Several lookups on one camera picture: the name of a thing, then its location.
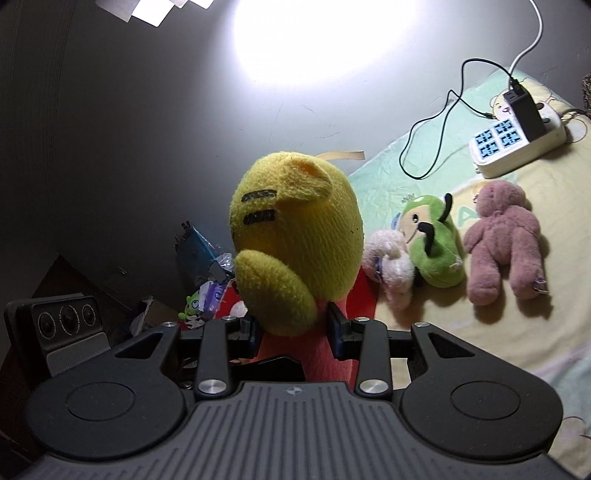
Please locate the small green alien toy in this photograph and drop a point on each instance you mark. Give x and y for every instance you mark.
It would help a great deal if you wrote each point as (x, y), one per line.
(194, 307)

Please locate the clear plastic bag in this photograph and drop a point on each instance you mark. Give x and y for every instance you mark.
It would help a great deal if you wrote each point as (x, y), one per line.
(225, 263)

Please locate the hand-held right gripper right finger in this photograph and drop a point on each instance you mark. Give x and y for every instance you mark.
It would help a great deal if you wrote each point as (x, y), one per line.
(335, 333)

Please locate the white power strip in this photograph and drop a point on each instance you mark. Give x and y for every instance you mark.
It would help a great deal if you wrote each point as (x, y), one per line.
(508, 159)

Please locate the white crumpled bag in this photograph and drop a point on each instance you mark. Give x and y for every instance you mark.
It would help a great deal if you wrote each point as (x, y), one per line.
(142, 314)

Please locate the red cloth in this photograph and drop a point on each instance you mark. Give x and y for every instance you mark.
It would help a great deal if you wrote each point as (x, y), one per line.
(226, 307)

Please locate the brown fuzzy cloth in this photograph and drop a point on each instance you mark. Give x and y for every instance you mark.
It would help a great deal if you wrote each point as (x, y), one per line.
(587, 97)

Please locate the black charger adapter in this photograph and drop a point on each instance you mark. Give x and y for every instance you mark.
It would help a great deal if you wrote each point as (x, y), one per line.
(526, 115)

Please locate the pale pink plush toy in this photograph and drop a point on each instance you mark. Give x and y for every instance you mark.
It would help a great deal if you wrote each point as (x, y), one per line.
(392, 272)

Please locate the blue package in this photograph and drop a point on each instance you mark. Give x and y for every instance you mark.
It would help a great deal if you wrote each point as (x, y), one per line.
(196, 251)

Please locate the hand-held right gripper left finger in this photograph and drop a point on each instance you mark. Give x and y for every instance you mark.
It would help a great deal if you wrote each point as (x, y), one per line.
(251, 334)

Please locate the green plush toy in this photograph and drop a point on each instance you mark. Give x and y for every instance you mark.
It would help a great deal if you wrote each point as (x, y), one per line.
(438, 263)

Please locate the yellow striped plush toy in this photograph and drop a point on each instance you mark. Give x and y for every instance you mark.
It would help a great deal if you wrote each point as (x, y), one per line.
(300, 221)

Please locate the purple tissue pack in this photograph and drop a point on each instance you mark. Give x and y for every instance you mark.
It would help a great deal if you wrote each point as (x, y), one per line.
(213, 297)

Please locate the white paper sheets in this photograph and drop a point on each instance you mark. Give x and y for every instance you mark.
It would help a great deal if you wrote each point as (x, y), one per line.
(152, 11)

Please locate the dark wooden cabinet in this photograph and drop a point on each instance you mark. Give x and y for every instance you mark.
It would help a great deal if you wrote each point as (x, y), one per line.
(83, 277)

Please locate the pink teddy bear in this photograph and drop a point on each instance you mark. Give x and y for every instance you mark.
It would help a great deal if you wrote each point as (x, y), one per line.
(503, 230)

